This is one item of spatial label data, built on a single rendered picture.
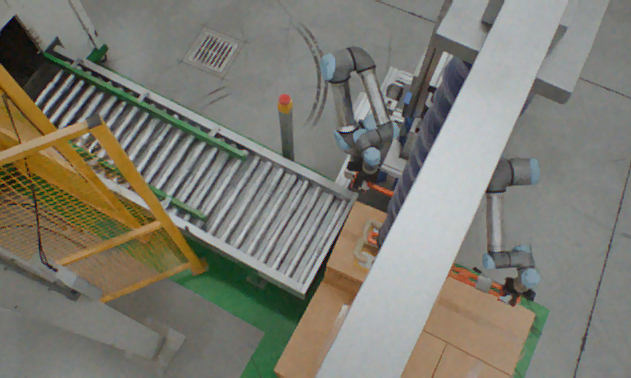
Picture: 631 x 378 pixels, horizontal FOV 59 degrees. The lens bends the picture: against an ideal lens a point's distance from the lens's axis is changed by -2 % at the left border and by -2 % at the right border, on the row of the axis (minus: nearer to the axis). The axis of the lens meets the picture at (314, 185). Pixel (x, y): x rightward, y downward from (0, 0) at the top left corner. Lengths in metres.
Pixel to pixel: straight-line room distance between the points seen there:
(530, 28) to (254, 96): 3.57
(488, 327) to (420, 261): 2.67
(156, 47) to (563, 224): 3.44
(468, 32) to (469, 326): 2.43
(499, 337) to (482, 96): 2.64
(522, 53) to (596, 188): 3.68
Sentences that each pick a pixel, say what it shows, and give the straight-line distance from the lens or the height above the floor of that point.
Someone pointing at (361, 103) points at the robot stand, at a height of 0.96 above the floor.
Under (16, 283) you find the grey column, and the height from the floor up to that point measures 2.02.
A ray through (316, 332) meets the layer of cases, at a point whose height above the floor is 0.54.
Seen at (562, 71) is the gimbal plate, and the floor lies 2.88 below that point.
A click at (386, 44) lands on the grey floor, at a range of 4.77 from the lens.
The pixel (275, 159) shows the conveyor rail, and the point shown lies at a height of 0.59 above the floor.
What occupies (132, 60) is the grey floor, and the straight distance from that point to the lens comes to 4.84.
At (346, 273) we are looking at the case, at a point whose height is 0.95.
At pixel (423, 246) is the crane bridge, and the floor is 3.05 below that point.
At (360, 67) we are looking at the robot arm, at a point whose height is 1.57.
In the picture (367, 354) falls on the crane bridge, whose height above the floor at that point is 3.05.
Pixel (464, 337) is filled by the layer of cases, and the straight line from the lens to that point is 3.42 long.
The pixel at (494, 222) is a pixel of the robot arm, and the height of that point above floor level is 1.49.
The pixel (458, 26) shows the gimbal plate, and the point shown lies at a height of 2.88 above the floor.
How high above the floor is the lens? 3.82
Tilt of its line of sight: 68 degrees down
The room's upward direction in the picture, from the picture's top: 2 degrees clockwise
